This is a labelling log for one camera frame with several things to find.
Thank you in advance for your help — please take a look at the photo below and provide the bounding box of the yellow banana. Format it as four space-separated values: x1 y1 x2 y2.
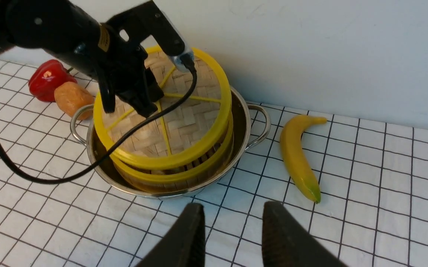
279 115 327 204

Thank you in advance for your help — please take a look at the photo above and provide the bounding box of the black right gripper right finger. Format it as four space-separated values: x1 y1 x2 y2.
262 201 346 267

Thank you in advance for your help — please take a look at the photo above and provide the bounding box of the woven bamboo steamer lid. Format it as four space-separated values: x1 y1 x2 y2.
93 46 232 170

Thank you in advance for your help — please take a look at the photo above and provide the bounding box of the yellow rimmed bamboo steamer basket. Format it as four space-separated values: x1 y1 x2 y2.
110 108 233 193

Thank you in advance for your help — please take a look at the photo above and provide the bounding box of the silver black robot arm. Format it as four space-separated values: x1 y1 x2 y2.
0 0 346 267

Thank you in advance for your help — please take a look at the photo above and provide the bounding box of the black camera cable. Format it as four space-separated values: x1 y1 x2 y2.
0 56 198 185

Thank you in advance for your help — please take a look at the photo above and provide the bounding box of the brown potato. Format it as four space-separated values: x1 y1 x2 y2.
54 82 94 118

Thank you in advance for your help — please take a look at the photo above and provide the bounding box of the stainless steel pot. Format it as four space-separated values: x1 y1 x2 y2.
70 87 271 201

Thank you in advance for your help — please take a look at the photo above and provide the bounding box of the checkered white tablecloth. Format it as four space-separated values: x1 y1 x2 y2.
0 57 428 267

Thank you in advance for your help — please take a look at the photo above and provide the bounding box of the red bell pepper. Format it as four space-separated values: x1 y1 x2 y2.
29 59 77 102

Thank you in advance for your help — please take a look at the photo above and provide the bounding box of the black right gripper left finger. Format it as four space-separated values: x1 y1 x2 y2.
136 203 205 267

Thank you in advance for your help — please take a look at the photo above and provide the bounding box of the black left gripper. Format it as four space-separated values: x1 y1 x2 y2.
65 23 156 117

